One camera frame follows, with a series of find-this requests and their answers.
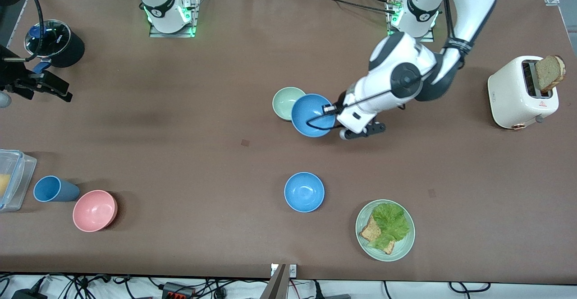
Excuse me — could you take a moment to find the blue plastic cup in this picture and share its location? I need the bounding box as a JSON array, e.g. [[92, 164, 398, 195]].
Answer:
[[33, 175, 81, 202]]

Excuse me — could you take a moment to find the pale green plate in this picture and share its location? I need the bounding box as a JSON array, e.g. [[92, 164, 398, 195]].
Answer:
[[355, 199, 416, 262]]

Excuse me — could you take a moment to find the brown bread slice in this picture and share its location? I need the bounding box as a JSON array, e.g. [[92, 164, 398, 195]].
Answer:
[[535, 55, 566, 94]]

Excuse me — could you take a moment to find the black looped floor cable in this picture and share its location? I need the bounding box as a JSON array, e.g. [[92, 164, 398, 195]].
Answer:
[[449, 282, 492, 293]]

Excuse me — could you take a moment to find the toasted bread slice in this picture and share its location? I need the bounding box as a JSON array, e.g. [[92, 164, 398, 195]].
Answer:
[[359, 214, 396, 255]]

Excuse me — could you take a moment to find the black pot with blue handle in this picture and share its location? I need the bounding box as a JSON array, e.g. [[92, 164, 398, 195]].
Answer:
[[24, 19, 85, 75]]

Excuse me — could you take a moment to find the small metal bracket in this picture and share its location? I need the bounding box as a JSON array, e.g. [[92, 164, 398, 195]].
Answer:
[[270, 264, 297, 278]]

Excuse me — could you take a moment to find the green bowl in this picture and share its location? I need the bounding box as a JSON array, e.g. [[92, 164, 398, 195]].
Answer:
[[272, 87, 307, 121]]

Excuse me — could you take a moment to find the blue bowl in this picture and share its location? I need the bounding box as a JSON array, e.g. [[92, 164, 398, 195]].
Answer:
[[291, 93, 337, 138], [284, 172, 325, 213]]

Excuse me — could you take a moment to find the black orange power adapter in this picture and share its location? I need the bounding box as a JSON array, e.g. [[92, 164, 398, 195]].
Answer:
[[162, 282, 195, 299]]

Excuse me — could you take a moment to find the black braided cable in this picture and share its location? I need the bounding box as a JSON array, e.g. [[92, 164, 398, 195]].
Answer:
[[292, 0, 397, 14]]

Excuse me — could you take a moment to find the clear plastic food container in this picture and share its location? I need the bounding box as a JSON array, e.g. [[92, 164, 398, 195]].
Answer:
[[0, 149, 37, 212]]

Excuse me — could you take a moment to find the white toaster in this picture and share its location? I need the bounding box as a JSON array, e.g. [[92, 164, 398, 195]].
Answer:
[[487, 55, 559, 130]]

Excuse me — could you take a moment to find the glass pot lid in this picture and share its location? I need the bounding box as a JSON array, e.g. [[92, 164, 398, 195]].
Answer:
[[24, 19, 72, 59]]

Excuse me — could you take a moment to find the pink bowl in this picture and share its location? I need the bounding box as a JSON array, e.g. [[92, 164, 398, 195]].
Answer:
[[73, 190, 118, 233]]

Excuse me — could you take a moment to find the dark wedge shaped bar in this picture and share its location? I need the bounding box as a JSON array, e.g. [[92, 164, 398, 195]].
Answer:
[[259, 264, 288, 299]]

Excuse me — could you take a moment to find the green lettuce leaf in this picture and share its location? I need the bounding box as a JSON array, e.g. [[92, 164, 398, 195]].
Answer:
[[367, 202, 411, 251]]

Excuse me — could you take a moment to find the black plug block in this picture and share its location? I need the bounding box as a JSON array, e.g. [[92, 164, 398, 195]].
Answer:
[[11, 277, 48, 299]]

